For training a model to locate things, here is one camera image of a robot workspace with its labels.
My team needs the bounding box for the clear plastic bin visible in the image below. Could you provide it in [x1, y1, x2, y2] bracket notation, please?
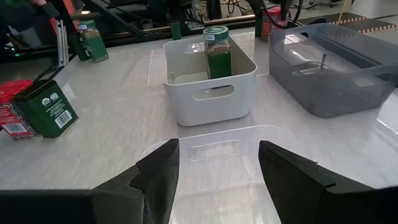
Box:
[136, 124, 299, 224]

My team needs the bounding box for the black mat with striped edge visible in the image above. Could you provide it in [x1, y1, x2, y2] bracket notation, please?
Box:
[297, 11, 398, 35]

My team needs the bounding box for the red-lidded paprika tin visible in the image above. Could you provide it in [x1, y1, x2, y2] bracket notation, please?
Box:
[261, 6, 289, 41]
[0, 80, 40, 141]

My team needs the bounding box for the green-lidded spice jar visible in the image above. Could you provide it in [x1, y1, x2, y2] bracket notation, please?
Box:
[77, 19, 109, 62]
[203, 26, 233, 80]

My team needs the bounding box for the silver aluminium extrusion bar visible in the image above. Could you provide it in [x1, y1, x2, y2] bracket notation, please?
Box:
[55, 20, 70, 68]

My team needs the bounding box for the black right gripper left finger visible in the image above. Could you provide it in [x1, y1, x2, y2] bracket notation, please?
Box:
[0, 138, 180, 224]

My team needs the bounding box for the translucent grey plastic bin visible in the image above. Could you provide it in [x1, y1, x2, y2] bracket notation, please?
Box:
[268, 22, 398, 118]

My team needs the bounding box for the yellow cable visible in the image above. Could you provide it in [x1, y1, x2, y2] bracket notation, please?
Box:
[337, 0, 348, 26]

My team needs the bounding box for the white plastic bin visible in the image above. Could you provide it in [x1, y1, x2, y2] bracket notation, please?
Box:
[163, 35, 258, 127]

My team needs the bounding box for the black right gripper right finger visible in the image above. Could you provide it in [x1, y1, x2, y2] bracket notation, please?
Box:
[257, 140, 398, 224]

